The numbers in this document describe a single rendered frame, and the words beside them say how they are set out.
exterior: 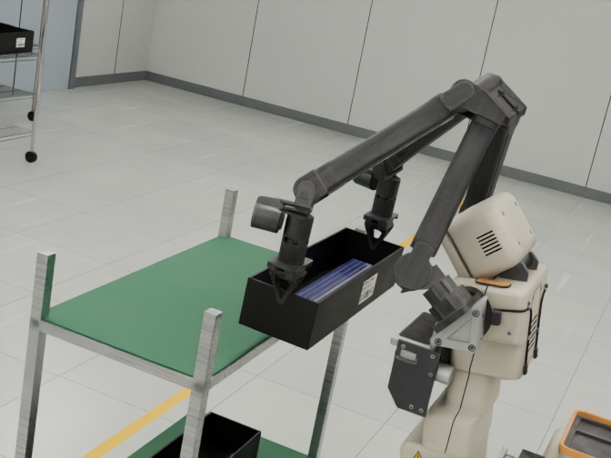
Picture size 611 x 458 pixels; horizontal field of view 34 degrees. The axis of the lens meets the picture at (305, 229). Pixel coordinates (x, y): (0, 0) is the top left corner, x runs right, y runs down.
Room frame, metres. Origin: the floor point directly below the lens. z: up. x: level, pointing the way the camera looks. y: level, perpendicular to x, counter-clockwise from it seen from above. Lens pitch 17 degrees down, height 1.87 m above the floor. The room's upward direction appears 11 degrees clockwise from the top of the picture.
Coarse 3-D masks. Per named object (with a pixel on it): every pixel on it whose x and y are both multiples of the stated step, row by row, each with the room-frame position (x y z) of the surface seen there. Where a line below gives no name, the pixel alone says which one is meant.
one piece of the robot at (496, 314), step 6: (486, 306) 1.91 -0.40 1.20; (486, 312) 1.91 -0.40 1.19; (492, 312) 1.91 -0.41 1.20; (498, 312) 1.91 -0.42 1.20; (486, 318) 1.91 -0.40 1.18; (492, 318) 1.91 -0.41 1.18; (498, 318) 1.91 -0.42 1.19; (486, 324) 1.91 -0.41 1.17; (492, 324) 1.91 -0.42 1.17; (498, 324) 1.91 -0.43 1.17; (486, 330) 1.91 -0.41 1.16
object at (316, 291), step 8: (344, 264) 2.43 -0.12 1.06; (352, 264) 2.44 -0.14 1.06; (360, 264) 2.46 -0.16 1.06; (368, 264) 2.47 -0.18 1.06; (336, 272) 2.36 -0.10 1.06; (344, 272) 2.37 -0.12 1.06; (352, 272) 2.39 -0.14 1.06; (360, 272) 2.40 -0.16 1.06; (320, 280) 2.28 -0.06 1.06; (328, 280) 2.29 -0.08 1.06; (336, 280) 2.30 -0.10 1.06; (344, 280) 2.31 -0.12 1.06; (304, 288) 2.20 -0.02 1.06; (312, 288) 2.21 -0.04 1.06; (320, 288) 2.22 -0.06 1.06; (328, 288) 2.23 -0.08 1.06; (336, 288) 2.25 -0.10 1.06; (304, 296) 2.14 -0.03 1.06; (312, 296) 2.16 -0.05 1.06; (320, 296) 2.17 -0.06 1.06
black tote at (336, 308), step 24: (336, 240) 2.49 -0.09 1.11; (360, 240) 2.52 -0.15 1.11; (384, 240) 2.50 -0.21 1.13; (312, 264) 2.35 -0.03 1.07; (336, 264) 2.51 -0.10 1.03; (384, 264) 2.34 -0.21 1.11; (264, 288) 2.00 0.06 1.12; (360, 288) 2.21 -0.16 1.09; (384, 288) 2.40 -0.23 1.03; (264, 312) 1.99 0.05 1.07; (288, 312) 1.97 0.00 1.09; (312, 312) 1.95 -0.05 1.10; (336, 312) 2.08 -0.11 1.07; (288, 336) 1.97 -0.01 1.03; (312, 336) 1.96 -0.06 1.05
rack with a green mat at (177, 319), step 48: (240, 240) 2.82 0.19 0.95; (48, 288) 2.01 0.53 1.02; (96, 288) 2.23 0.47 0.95; (144, 288) 2.29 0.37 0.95; (192, 288) 2.35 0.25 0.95; (240, 288) 2.42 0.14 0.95; (96, 336) 1.96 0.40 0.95; (144, 336) 2.01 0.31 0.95; (192, 336) 2.06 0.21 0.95; (240, 336) 2.11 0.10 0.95; (336, 336) 2.67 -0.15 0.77; (192, 384) 1.86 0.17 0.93; (192, 432) 1.85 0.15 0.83
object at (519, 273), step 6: (528, 258) 2.11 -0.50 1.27; (534, 258) 2.13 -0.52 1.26; (516, 264) 2.04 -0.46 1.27; (522, 264) 2.03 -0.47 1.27; (528, 264) 2.09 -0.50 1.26; (534, 264) 2.13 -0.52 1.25; (510, 270) 2.04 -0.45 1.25; (516, 270) 2.03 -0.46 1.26; (522, 270) 2.03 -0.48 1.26; (504, 276) 2.04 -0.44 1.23; (510, 276) 2.04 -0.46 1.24; (516, 276) 2.03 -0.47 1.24; (522, 276) 2.03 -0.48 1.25
